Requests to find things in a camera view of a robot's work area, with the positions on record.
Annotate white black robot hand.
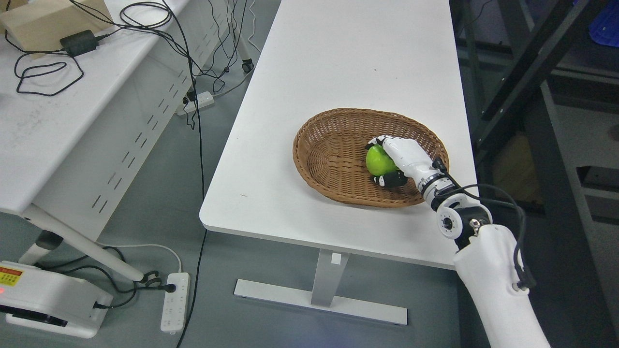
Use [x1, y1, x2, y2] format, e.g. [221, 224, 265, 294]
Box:
[365, 135, 442, 190]

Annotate green apple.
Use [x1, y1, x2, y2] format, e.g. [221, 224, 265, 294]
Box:
[366, 145, 399, 176]

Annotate brown wicker basket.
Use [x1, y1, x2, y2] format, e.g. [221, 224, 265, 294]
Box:
[293, 108, 450, 208]

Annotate white standing desk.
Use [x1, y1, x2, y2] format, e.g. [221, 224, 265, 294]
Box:
[199, 0, 477, 325]

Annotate white power strip far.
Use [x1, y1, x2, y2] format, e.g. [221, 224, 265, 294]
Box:
[176, 92, 214, 116]

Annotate white power strip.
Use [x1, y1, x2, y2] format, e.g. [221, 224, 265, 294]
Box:
[176, 92, 214, 116]
[161, 272, 191, 334]

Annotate white power strip near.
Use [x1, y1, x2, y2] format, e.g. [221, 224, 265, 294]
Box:
[161, 272, 191, 334]

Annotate white folding table left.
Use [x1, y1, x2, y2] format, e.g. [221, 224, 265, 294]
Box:
[1, 0, 245, 281]

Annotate black power adapter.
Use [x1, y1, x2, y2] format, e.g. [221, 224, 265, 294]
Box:
[59, 29, 101, 57]

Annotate cardboard box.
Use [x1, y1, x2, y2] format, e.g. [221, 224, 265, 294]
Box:
[0, 0, 112, 52]

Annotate white machine base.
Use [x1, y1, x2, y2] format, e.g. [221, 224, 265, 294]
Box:
[0, 261, 113, 338]

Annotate long black floor cable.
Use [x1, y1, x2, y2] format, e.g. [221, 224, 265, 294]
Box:
[160, 0, 208, 348]

